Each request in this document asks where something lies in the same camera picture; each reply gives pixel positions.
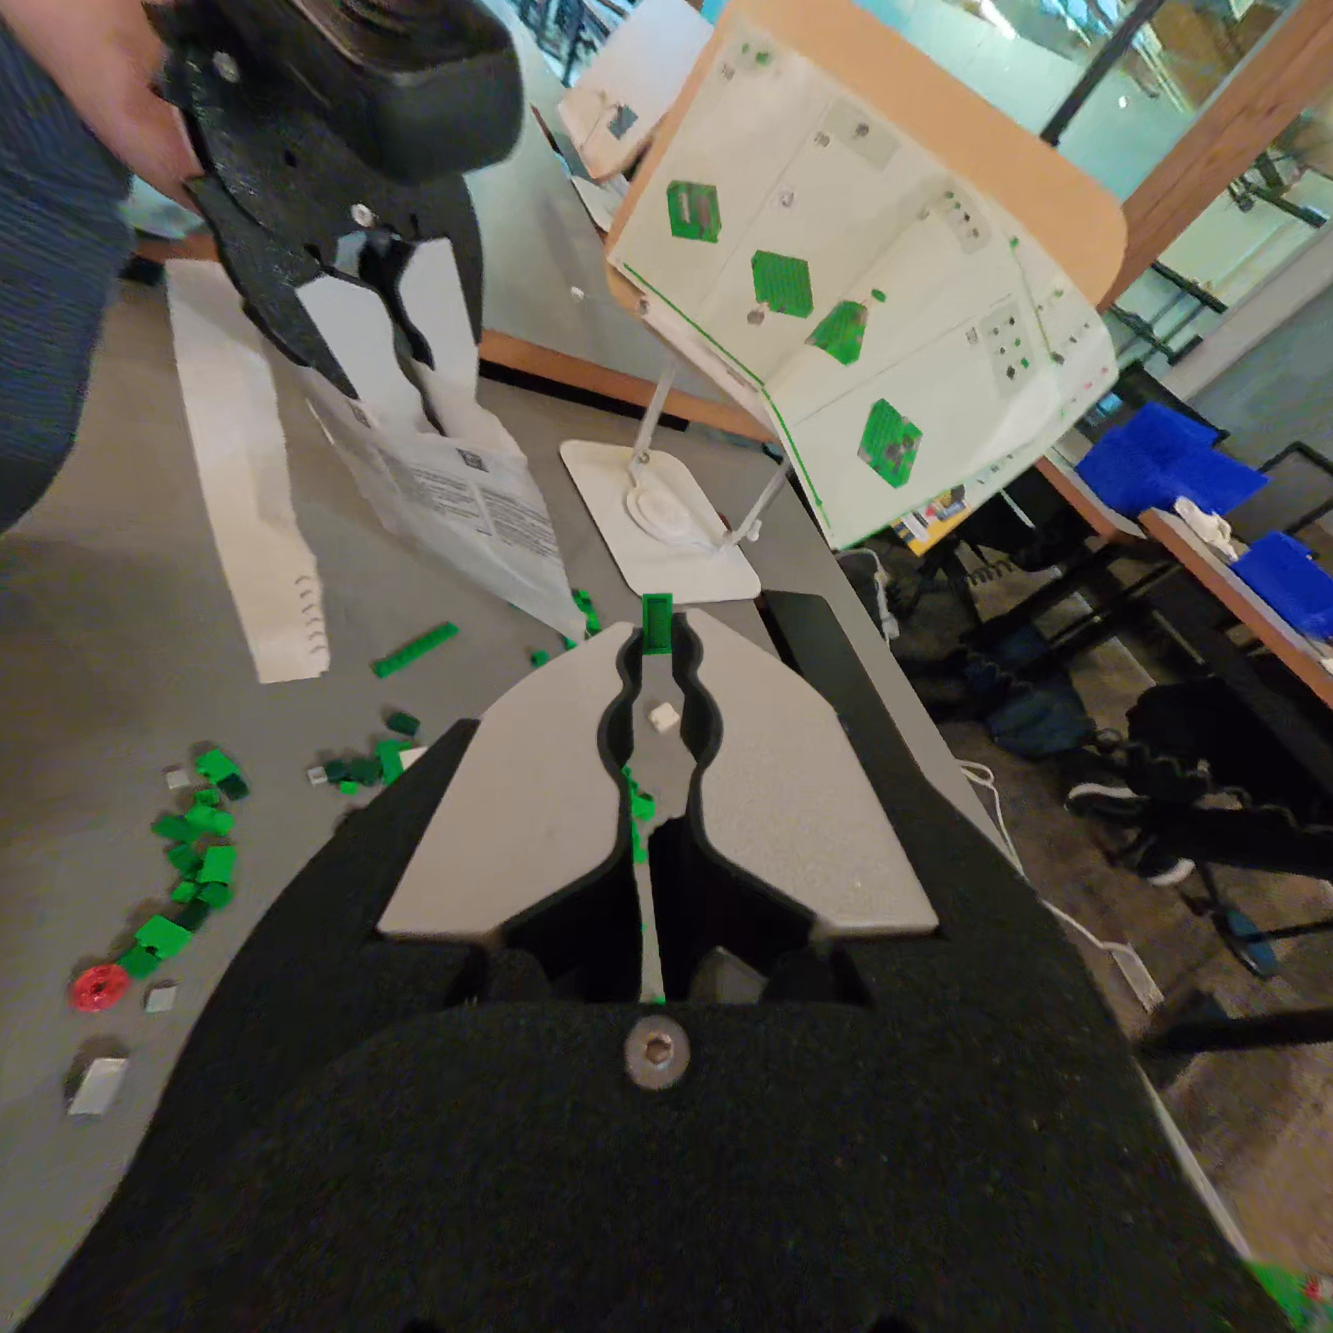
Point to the grey desk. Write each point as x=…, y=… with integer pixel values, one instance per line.
x=102, y=626

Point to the green printed instruction booklet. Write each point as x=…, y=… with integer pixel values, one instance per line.
x=885, y=313

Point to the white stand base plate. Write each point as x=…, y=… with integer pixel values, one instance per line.
x=669, y=521

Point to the small heap of dark bricks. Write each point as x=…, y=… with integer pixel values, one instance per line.
x=363, y=764

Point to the curved row of green bricks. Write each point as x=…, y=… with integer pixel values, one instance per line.
x=192, y=832

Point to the yellow toy box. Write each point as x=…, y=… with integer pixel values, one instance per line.
x=935, y=514

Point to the grey flat tile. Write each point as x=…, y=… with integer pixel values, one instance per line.
x=161, y=997

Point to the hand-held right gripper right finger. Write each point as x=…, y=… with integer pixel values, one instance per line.
x=813, y=813

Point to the wooden table with black legs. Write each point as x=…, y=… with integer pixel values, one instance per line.
x=1095, y=500
x=1247, y=615

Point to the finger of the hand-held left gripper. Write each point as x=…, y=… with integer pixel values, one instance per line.
x=341, y=335
x=447, y=302

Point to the white printed paper bag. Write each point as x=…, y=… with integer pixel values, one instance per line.
x=471, y=500

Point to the narrow green tile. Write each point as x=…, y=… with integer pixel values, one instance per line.
x=655, y=626

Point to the person's left hand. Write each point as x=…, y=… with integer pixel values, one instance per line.
x=112, y=93

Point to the grey table with wooden edge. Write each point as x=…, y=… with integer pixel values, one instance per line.
x=562, y=292

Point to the clear white slope brick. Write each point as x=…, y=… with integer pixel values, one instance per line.
x=97, y=1082

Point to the blue storage bin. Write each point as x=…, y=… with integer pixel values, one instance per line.
x=1287, y=580
x=1164, y=460

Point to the white cloth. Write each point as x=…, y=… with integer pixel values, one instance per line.
x=1207, y=524

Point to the handful of small green bricks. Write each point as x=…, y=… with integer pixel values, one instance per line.
x=584, y=609

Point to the long narrow green plate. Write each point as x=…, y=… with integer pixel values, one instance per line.
x=417, y=647

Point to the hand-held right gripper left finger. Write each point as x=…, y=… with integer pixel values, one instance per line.
x=510, y=813

